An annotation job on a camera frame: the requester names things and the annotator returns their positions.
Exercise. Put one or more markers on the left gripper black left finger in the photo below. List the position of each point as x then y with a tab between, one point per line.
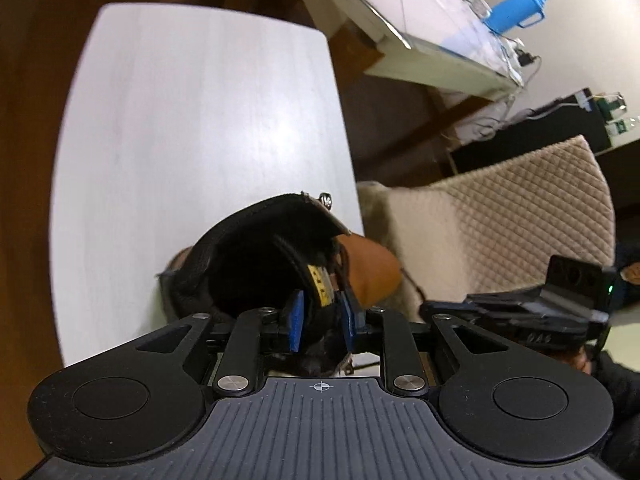
255	337

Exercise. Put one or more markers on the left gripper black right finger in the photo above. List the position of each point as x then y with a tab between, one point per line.
396	341

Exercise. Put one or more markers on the tan leather boot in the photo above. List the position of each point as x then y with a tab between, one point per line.
290	254

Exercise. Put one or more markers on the person right hand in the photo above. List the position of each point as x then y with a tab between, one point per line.
580	360

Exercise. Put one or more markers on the beige quilted chair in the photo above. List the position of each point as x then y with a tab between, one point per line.
496	228

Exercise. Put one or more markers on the blue thermos jug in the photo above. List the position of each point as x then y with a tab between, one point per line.
514	13

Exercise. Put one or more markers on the white side table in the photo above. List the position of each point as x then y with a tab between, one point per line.
440	43

